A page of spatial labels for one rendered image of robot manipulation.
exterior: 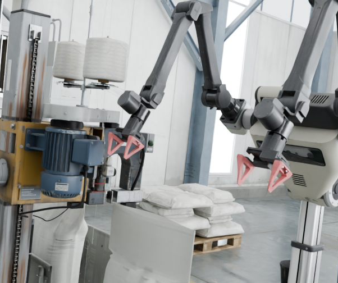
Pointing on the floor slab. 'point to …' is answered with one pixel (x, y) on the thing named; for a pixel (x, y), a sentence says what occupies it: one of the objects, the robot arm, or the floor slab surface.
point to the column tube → (18, 91)
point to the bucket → (284, 270)
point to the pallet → (203, 246)
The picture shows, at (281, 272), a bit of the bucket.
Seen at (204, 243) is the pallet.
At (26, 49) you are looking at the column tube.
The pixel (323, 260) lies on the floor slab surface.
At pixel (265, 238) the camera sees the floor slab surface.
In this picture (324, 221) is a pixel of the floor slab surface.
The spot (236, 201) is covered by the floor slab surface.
